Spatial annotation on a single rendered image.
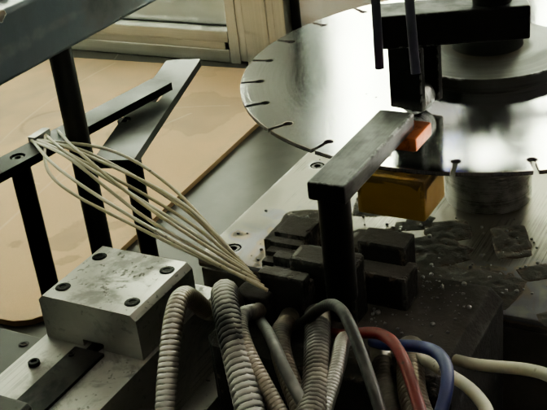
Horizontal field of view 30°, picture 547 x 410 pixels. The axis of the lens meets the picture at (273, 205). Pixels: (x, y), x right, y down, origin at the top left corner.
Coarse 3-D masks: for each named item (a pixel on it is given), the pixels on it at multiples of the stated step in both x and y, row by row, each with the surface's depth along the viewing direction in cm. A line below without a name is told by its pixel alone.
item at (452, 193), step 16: (512, 176) 69; (528, 176) 70; (448, 192) 72; (464, 192) 70; (480, 192) 69; (496, 192) 69; (512, 192) 69; (528, 192) 70; (464, 208) 70; (480, 208) 70; (496, 208) 69; (512, 208) 70
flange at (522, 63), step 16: (544, 32) 69; (448, 48) 67; (464, 48) 66; (480, 48) 65; (496, 48) 65; (512, 48) 65; (528, 48) 66; (544, 48) 66; (448, 64) 65; (464, 64) 65; (480, 64) 64; (496, 64) 64; (512, 64) 64; (528, 64) 64; (544, 64) 64; (448, 80) 64; (464, 80) 63; (480, 80) 63; (496, 80) 62; (512, 80) 62; (528, 80) 63; (544, 80) 63
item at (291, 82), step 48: (528, 0) 78; (288, 48) 74; (336, 48) 73; (288, 96) 66; (336, 96) 65; (384, 96) 64; (480, 96) 63; (528, 96) 62; (336, 144) 59; (432, 144) 57; (480, 144) 57; (528, 144) 56
